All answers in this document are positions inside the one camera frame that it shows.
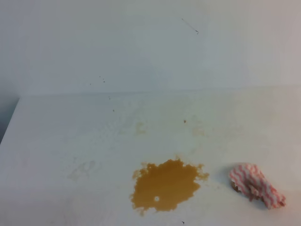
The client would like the pink white striped rag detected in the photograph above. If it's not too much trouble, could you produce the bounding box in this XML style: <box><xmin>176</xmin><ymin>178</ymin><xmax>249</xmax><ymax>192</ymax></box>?
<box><xmin>229</xmin><ymin>163</ymin><xmax>286</xmax><ymax>210</ymax></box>

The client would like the brown coffee stain puddle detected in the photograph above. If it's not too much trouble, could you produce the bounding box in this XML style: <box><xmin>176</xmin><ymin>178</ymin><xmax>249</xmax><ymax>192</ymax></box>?
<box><xmin>129</xmin><ymin>158</ymin><xmax>209</xmax><ymax>216</ymax></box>

